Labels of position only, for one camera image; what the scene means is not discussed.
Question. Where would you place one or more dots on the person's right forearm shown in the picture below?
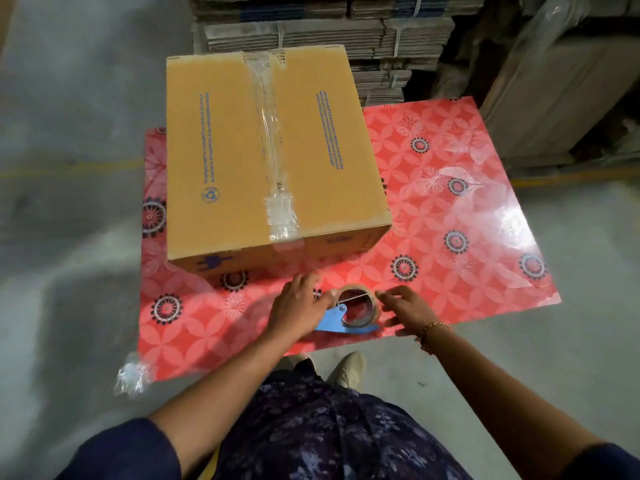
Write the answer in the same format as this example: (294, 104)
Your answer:
(500, 404)

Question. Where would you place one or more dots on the taped brown cardboard box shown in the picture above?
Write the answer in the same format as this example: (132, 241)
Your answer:
(235, 159)

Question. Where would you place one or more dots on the person's left hand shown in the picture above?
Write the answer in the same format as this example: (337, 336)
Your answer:
(295, 312)

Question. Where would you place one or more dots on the blue tape dispenser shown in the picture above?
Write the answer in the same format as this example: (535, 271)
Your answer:
(330, 322)

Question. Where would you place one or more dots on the plastic-wrapped cardboard sheets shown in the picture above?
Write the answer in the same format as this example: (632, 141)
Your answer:
(560, 89)

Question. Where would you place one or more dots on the dark blue floral dress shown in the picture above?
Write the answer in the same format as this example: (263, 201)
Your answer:
(325, 434)

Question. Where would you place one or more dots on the person's right thumb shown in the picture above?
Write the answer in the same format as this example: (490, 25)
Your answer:
(396, 324)

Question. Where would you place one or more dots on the person's right hand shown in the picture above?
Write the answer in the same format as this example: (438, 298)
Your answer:
(415, 309)

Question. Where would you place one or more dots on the clear packing tape roll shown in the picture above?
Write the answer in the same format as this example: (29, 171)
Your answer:
(371, 304)

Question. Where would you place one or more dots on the person's left thumb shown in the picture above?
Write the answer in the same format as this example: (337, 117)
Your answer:
(327, 300)

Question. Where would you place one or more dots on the beige shoe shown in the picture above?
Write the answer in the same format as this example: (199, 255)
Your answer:
(347, 369)

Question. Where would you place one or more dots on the person's left forearm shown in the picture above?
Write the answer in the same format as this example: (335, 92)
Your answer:
(225, 394)

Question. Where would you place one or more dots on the crumpled clear plastic wrap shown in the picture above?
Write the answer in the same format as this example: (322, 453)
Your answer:
(131, 378)

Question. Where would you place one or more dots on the red floral plastic table cover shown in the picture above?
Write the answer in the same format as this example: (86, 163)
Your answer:
(450, 204)

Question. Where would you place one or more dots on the stack of flattened cardboard bundles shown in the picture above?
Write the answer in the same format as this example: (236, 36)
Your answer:
(340, 37)

